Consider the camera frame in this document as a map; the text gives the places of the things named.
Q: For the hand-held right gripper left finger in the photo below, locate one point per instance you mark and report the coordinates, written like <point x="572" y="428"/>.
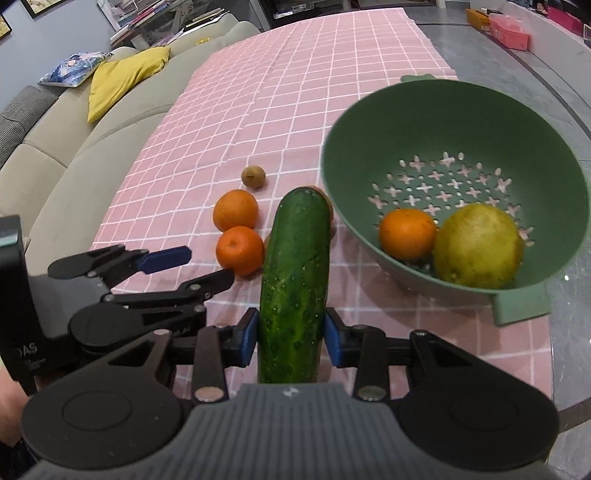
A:
<point x="249" y="337"/>

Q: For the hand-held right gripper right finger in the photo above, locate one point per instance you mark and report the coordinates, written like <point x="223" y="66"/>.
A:
<point x="332" y="339"/>

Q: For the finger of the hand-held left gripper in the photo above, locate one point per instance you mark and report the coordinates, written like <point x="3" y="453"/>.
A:
<point x="203" y="286"/>
<point x="166" y="258"/>

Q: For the orange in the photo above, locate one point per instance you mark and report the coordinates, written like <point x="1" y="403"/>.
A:
<point x="235" y="210"/>
<point x="407" y="233"/>
<point x="240" y="250"/>

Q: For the green cucumber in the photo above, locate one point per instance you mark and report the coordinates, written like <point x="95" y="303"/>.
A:
<point x="295" y="277"/>

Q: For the small brown fruit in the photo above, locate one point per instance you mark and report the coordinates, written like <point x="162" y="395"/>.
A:
<point x="328" y="207"/>
<point x="253" y="177"/>

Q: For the green plastic colander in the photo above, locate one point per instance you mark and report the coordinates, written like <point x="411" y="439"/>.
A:
<point x="369" y="152"/>

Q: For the person's left forearm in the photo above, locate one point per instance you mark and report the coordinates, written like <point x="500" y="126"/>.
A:
<point x="8" y="406"/>

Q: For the beige sofa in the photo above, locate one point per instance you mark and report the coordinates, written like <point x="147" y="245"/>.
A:
<point x="69" y="175"/>

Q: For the yellow-green pomelo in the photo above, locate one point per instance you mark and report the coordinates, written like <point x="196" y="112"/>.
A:
<point x="478" y="247"/>

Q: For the yellow pillow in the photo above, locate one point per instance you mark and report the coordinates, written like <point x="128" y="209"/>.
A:
<point x="122" y="81"/>

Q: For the houndstooth cushion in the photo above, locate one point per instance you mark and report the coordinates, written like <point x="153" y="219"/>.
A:
<point x="23" y="120"/>

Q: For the pink checked cloth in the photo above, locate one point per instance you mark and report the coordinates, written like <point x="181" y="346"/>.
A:
<point x="277" y="92"/>

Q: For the blue patterned pillow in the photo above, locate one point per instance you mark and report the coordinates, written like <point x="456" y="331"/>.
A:
<point x="74" y="68"/>

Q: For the grey study desk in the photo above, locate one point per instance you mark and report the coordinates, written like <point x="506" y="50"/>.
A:
<point x="138" y="18"/>

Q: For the orange box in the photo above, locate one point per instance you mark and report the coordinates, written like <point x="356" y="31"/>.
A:
<point x="478" y="18"/>

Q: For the pink storage box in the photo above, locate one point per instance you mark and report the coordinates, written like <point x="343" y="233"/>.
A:
<point x="510" y="31"/>

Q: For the white marble media cabinet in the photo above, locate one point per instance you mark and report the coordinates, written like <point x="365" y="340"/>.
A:
<point x="568" y="50"/>

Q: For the magenta box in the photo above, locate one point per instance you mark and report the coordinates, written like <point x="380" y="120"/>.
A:
<point x="565" y="18"/>

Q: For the framed wall picture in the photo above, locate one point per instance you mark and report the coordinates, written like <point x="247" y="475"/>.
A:
<point x="3" y="26"/>
<point x="39" y="7"/>

